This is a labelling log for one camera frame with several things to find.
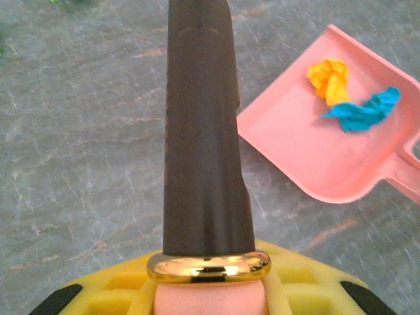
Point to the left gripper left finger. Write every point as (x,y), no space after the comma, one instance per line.
(108,288)

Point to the brown hand brush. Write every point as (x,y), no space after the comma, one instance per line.
(203,131)

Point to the green paper scrap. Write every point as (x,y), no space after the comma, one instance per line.
(54,1)

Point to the orange paper scrap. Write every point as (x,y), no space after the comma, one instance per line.
(328,78)

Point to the pink plastic dustpan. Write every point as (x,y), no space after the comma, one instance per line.
(295,141)

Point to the blue paper scrap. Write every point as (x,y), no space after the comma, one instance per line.
(357,115)

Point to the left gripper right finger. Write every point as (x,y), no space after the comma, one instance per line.
(311,288)

